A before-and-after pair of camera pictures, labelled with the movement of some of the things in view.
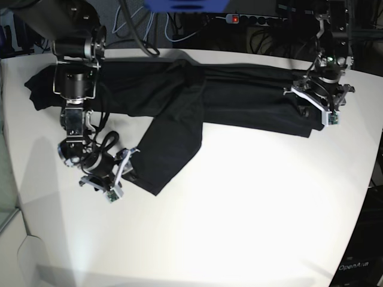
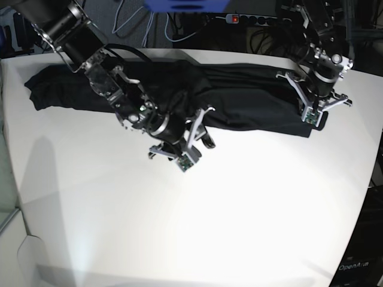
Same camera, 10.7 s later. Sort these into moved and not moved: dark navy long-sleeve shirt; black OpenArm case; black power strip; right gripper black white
Moved: right gripper black white; dark navy long-sleeve shirt
Not moved: black power strip; black OpenArm case
